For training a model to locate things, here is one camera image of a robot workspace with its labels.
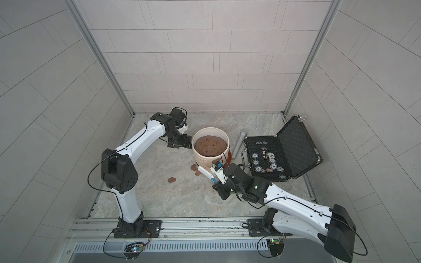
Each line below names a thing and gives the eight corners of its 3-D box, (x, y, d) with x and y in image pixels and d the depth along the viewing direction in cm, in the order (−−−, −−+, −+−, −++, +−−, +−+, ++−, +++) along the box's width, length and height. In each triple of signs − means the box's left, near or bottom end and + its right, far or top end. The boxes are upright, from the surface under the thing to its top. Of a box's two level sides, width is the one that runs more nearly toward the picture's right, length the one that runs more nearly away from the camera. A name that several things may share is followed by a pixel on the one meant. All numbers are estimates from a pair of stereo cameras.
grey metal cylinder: (228, 156, 95) (228, 154, 94) (241, 132, 107) (242, 130, 105) (234, 159, 94) (234, 157, 93) (246, 134, 106) (247, 132, 104)
